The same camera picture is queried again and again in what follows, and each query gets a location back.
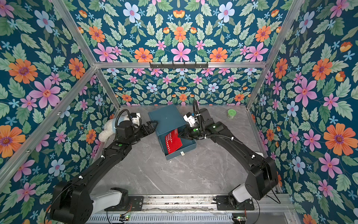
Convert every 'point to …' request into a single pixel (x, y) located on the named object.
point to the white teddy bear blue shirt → (110, 128)
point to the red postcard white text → (173, 143)
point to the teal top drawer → (188, 143)
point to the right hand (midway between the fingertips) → (181, 132)
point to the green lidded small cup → (231, 113)
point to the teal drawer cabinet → (168, 118)
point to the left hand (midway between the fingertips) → (155, 124)
